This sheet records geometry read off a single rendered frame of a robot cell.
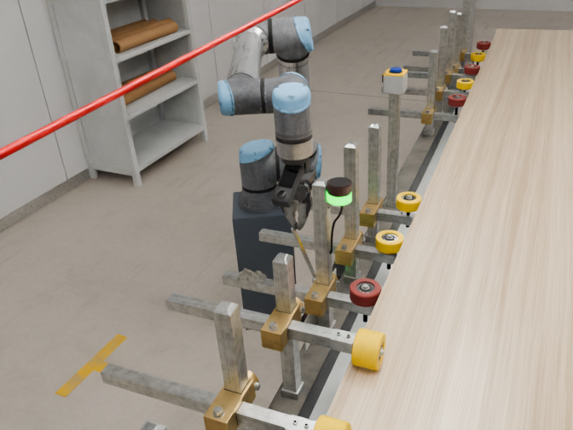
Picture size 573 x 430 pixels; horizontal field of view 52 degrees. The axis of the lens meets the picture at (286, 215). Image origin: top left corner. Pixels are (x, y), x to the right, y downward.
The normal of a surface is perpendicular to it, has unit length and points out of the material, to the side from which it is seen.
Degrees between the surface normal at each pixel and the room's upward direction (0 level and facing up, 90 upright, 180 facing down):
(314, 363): 0
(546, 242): 0
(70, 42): 90
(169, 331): 0
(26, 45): 90
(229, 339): 90
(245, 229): 90
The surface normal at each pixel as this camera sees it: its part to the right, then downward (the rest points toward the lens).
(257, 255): 0.07, 0.49
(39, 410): -0.06, -0.87
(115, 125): -0.44, 0.47
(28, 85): 0.89, 0.18
